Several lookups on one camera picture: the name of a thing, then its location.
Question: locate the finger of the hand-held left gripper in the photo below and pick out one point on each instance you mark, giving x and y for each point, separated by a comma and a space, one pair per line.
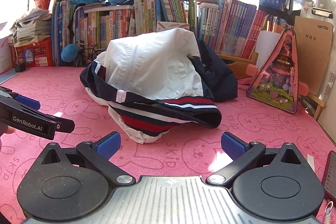
65, 125
27, 103

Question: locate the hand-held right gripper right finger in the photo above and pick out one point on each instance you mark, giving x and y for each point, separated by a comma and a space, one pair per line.
232, 146

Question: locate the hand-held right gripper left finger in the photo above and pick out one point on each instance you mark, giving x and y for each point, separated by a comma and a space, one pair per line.
109, 146

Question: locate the navy and white jacket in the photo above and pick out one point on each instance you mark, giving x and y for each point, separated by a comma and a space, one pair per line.
157, 61

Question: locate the person's left hand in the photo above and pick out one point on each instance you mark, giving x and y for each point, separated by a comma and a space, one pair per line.
9, 131

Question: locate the small black box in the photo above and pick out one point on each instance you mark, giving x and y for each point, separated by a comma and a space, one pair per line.
19, 67

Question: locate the red basket with blue label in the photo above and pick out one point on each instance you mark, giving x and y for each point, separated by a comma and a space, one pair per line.
39, 53

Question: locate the blue plush ball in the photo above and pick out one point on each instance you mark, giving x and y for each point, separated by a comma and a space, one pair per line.
68, 53

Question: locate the wooden desk organizer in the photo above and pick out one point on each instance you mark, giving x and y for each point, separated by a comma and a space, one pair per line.
236, 71

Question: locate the stack of papers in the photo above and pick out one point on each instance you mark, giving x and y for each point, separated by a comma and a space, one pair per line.
34, 27

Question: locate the miniature bicycle model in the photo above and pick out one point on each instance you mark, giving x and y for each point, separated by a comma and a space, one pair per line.
89, 52

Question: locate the row of thin blue books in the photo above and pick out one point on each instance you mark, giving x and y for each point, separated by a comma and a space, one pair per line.
59, 29

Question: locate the white paper slip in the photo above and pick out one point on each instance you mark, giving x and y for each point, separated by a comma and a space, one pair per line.
310, 163

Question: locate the pink triangular toy house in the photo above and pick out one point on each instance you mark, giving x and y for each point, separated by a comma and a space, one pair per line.
278, 77

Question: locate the red smartphone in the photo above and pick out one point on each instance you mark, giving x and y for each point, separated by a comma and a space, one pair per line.
330, 176

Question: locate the small red mesh basket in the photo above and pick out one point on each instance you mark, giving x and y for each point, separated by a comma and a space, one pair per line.
43, 1

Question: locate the white paper sheet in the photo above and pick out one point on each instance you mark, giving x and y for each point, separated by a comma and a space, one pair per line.
266, 45

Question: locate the row of red blue books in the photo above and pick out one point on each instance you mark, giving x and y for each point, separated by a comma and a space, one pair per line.
236, 27

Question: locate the brown clipboard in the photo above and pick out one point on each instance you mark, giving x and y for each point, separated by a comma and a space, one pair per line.
312, 56

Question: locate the large white book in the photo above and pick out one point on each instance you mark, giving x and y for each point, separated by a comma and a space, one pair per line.
110, 8

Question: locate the white pencil print box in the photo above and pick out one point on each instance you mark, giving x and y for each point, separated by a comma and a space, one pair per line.
170, 26

